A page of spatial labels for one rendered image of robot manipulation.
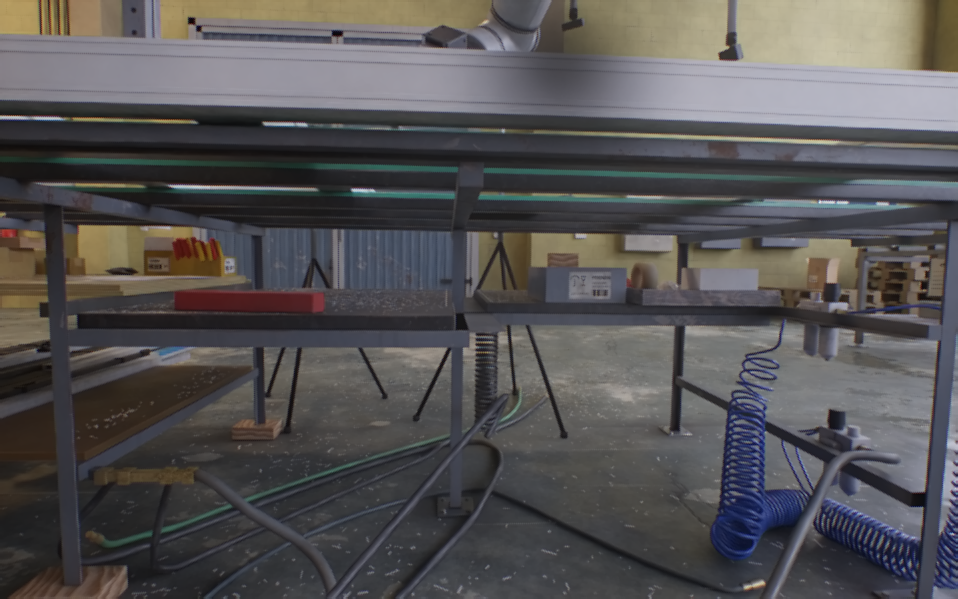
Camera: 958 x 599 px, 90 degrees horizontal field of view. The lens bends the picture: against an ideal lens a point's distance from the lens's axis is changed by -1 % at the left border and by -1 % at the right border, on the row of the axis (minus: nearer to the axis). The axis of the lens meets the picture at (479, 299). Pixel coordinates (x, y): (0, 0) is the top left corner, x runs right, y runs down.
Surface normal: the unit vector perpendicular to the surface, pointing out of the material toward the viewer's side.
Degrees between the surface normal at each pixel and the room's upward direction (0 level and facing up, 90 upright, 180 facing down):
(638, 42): 90
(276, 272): 90
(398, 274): 90
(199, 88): 90
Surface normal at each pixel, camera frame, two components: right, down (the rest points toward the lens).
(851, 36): 0.07, 0.07
